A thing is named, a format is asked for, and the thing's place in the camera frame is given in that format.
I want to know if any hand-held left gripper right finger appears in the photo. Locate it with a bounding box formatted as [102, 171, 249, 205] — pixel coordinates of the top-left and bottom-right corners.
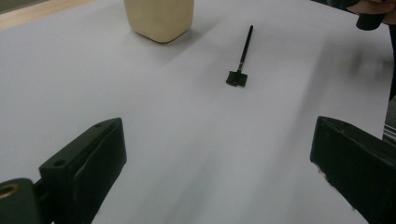
[310, 116, 396, 224]

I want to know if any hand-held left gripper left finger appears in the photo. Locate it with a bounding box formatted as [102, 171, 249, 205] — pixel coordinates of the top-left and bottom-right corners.
[39, 117, 128, 224]

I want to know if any small black square-head brush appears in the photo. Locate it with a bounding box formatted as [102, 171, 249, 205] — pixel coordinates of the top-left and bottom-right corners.
[225, 25, 254, 88]

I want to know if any cream square ceramic cup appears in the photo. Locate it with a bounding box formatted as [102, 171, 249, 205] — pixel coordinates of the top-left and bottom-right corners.
[123, 0, 195, 44]

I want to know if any striped cloth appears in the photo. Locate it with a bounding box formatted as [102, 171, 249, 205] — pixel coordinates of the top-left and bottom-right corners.
[382, 95, 396, 145]

